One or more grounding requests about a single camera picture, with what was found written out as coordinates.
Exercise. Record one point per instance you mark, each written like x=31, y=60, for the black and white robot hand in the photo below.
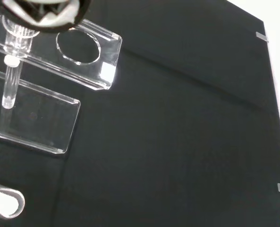
x=47, y=14

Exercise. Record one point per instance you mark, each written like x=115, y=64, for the clear acrylic funnel stand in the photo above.
x=59, y=71

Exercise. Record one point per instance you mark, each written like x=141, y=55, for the clear weighing funnel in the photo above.
x=5, y=201

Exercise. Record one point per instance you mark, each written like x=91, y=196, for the black bench cloth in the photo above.
x=172, y=132

